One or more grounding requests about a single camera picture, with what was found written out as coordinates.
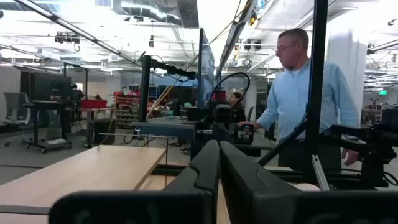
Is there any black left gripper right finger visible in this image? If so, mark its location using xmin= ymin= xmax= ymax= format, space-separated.
xmin=219 ymin=140 xmax=398 ymax=224

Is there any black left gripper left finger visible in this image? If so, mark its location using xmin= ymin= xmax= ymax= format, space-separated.
xmin=49 ymin=139 xmax=221 ymax=224

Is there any wooden shelf with black legs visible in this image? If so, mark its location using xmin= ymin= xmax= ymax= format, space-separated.
xmin=0 ymin=133 xmax=170 ymax=216

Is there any person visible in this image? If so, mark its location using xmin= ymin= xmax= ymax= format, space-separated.
xmin=238 ymin=27 xmax=361 ymax=171
xmin=228 ymin=91 xmax=246 ymax=123

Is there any grey desk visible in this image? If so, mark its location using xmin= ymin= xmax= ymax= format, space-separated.
xmin=132 ymin=116 xmax=195 ymax=139

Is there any blue divider panel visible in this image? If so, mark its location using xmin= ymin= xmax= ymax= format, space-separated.
xmin=197 ymin=27 xmax=215 ymax=110

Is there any silver aluminium bar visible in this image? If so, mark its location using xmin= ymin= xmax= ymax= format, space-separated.
xmin=312 ymin=154 xmax=330 ymax=191

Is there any red parts rack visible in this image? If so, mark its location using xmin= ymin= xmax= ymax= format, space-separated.
xmin=113 ymin=91 xmax=141 ymax=128

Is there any wooden side table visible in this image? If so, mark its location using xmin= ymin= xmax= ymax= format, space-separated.
xmin=77 ymin=106 xmax=116 ymax=149

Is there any red storage bin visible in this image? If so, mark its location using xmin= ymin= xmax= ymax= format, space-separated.
xmin=80 ymin=99 xmax=108 ymax=109

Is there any black rolling desk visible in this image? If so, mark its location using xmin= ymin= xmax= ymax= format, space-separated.
xmin=23 ymin=100 xmax=74 ymax=154

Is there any black desk monitor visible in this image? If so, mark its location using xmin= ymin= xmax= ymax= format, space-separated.
xmin=30 ymin=72 xmax=73 ymax=101

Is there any grey office chair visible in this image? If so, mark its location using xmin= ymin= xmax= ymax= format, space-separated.
xmin=2 ymin=92 xmax=32 ymax=128

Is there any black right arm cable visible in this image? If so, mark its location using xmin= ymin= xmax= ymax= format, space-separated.
xmin=207 ymin=72 xmax=251 ymax=109

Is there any black aluminium rig frame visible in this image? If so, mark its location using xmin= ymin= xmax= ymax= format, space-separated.
xmin=152 ymin=0 xmax=389 ymax=191

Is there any black equipment mount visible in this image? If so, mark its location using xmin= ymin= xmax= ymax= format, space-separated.
xmin=322 ymin=123 xmax=398 ymax=189

